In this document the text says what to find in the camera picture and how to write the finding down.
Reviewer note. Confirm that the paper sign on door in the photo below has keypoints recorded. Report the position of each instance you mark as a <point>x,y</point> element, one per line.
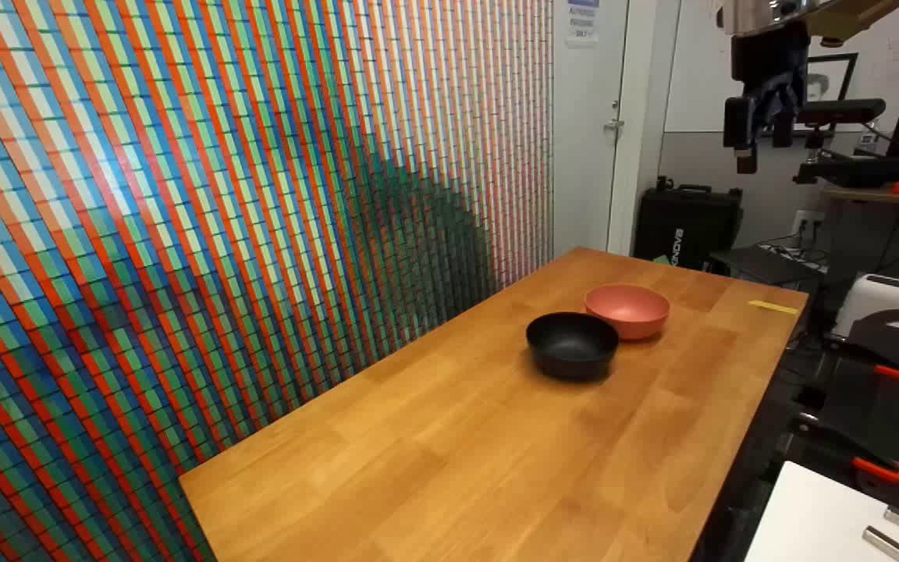
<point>581,21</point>

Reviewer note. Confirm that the black picture frame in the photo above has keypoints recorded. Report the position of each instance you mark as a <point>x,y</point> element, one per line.
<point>830,80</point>

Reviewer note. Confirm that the black hard case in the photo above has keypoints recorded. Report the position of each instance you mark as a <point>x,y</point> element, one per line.
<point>688,224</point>

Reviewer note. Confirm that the black equipment box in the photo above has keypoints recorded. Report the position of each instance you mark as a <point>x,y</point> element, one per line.
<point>772,271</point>

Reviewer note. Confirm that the black bowl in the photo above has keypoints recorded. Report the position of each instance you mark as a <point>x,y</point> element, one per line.
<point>573,345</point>

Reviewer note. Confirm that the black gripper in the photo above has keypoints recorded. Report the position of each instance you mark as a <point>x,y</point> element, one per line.
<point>770,63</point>

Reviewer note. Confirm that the yellow strip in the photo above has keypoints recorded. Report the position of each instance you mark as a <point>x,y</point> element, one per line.
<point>772,308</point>

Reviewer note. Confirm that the white appliance housing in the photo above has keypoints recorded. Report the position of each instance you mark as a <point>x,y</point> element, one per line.
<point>890,300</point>

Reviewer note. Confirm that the white paper sheet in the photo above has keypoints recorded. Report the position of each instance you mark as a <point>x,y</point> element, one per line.
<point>814,519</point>

